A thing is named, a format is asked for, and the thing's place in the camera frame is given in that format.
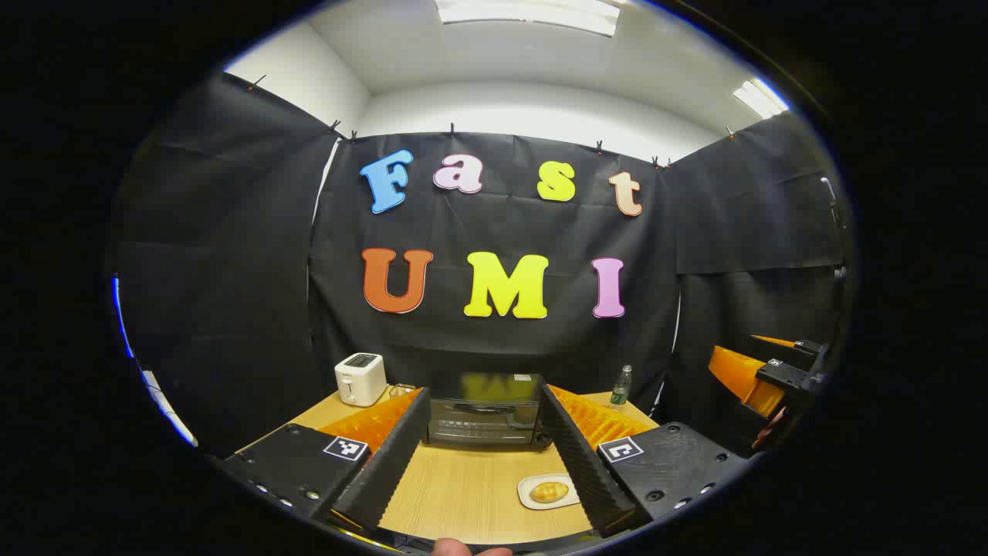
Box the white side desk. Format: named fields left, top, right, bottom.
left=139, top=369, right=200, bottom=449

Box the green label water bottle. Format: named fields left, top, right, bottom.
left=609, top=364, right=634, bottom=410

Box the long ceiling light panel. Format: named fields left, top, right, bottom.
left=434, top=0, right=623, bottom=38

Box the black backdrop cloth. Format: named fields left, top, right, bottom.
left=112, top=72, right=851, bottom=458

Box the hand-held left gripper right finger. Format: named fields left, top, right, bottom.
left=540, top=384, right=753, bottom=537

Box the black tripod stand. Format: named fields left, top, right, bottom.
left=820, top=176, right=850, bottom=280

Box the white plate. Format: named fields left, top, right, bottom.
left=516, top=473, right=582, bottom=511

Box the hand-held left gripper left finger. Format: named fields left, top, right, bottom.
left=220, top=386, right=431, bottom=534

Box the white toaster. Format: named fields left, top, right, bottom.
left=334, top=353, right=388, bottom=408

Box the black electric oven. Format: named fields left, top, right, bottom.
left=427, top=374, right=553, bottom=449

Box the small ceiling light panel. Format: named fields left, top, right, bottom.
left=732, top=77, right=790, bottom=120

